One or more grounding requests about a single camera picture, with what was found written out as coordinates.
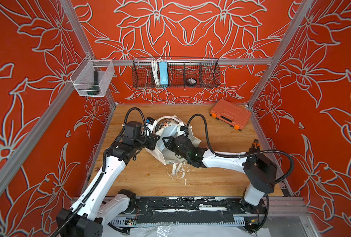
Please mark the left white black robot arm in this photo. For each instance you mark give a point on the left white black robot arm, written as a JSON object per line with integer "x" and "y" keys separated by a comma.
{"x": 89, "y": 216}

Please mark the light blue power bank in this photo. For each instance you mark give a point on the light blue power bank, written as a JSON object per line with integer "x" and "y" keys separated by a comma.
{"x": 163, "y": 71}

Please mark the white printed canvas tote bag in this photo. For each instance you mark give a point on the white printed canvas tote bag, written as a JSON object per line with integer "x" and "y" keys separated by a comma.
{"x": 168, "y": 128}

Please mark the orange handled pliers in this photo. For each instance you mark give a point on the orange handled pliers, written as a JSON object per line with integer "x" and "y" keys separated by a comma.
{"x": 255, "y": 144}

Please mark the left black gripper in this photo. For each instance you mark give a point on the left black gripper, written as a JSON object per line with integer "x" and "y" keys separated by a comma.
{"x": 153, "y": 139}

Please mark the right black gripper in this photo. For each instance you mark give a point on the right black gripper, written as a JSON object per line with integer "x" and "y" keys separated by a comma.
{"x": 170, "y": 142}

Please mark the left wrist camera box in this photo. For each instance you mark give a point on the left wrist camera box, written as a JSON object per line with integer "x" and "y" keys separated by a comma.
{"x": 136, "y": 130}

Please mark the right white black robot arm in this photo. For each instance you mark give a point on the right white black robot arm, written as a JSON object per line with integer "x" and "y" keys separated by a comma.
{"x": 259, "y": 169}

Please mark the orange plastic tool case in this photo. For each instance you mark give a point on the orange plastic tool case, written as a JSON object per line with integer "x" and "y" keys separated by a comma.
{"x": 237, "y": 117}

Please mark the dark green flashlight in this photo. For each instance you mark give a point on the dark green flashlight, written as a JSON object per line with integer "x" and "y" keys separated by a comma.
{"x": 94, "y": 89}

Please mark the clear plastic wall bin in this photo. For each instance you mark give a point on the clear plastic wall bin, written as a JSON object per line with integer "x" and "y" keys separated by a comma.
{"x": 83, "y": 76}

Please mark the black wire wall basket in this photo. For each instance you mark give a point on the black wire wall basket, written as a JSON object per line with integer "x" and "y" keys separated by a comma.
{"x": 206, "y": 71}

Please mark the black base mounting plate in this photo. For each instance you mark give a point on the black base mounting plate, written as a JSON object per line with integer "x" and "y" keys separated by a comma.
{"x": 215, "y": 211}

